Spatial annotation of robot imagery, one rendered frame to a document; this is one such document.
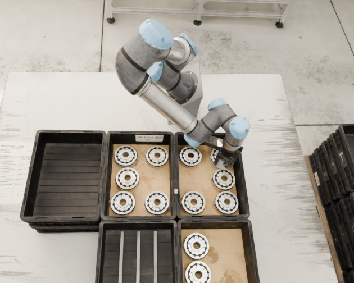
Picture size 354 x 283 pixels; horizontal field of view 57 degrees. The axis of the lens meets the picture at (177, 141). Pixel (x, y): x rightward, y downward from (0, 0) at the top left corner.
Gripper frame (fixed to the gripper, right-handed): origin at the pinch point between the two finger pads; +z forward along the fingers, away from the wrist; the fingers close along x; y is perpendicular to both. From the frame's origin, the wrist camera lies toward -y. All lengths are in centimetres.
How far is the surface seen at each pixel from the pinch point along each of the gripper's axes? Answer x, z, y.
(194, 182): -14.3, 2.3, -3.0
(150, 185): -27.2, 2.3, -17.8
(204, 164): -3.8, 2.3, -4.4
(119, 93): 10, 15, -68
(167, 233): -39.8, 2.5, 0.6
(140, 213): -39.6, 2.4, -13.7
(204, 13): 161, 72, -96
